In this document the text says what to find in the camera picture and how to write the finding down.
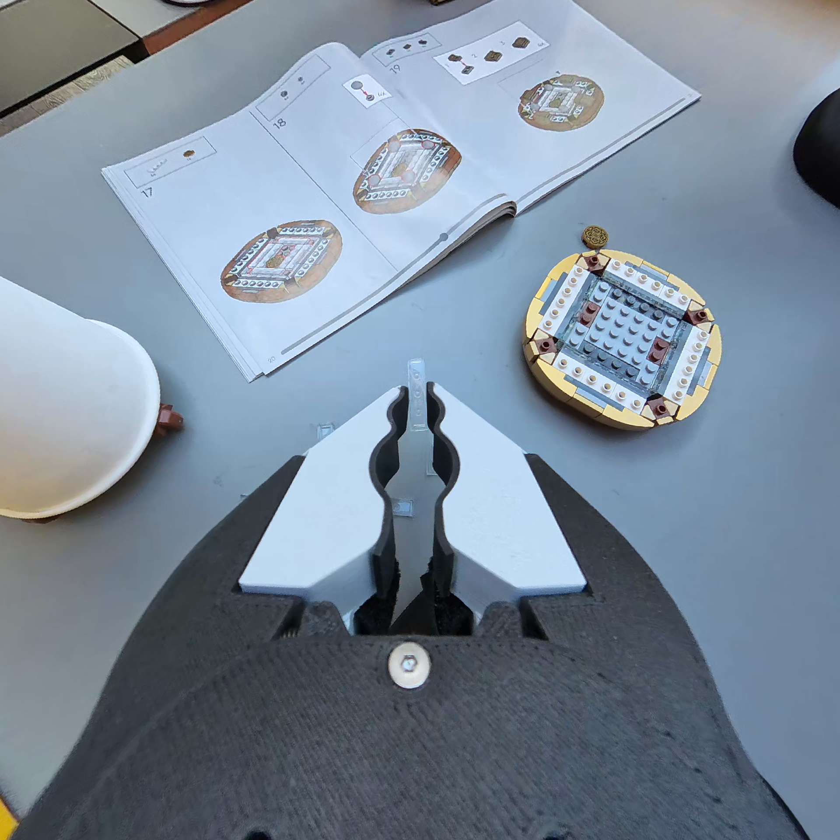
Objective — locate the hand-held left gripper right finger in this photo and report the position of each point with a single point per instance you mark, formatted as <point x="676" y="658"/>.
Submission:
<point x="512" y="518"/>

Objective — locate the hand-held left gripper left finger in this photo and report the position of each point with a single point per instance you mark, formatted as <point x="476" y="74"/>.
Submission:
<point x="315" y="518"/>

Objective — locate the round gold lego base model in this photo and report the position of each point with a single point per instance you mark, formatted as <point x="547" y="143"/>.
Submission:
<point x="617" y="334"/>

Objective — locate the brown lego piece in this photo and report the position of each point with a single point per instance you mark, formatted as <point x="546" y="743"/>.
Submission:
<point x="170" y="420"/>

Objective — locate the gold round patterned lego tile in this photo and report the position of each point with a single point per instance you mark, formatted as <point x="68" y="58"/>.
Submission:
<point x="597" y="235"/>

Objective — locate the lego instruction booklet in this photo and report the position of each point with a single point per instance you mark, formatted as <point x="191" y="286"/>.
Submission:
<point x="315" y="216"/>

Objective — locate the white paper cup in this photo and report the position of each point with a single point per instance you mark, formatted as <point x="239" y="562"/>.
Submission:
<point x="65" y="407"/>

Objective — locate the black wrist rest pad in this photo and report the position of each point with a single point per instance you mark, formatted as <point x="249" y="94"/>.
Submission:
<point x="823" y="157"/>

